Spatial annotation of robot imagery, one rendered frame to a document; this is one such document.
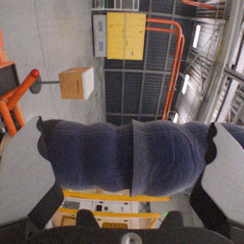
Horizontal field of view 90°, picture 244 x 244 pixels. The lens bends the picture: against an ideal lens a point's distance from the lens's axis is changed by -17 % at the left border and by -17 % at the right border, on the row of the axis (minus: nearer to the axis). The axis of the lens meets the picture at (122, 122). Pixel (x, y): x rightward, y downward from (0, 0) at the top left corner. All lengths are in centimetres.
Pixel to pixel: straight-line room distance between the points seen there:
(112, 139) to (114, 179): 10
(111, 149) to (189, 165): 20
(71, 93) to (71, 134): 191
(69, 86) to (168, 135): 200
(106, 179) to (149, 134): 16
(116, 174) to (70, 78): 197
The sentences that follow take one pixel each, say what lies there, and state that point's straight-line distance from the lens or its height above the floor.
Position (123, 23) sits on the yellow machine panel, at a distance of 748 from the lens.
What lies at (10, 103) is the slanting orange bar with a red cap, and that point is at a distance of 46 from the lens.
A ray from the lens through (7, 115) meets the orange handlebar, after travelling 47.
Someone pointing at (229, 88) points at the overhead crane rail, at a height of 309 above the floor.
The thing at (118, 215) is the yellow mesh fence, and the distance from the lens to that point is 204.
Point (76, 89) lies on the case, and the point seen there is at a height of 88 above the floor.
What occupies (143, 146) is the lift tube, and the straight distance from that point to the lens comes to 36.
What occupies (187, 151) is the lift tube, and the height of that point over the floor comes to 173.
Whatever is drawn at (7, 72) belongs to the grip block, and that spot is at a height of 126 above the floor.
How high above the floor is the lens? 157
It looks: level
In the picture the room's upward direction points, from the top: 92 degrees clockwise
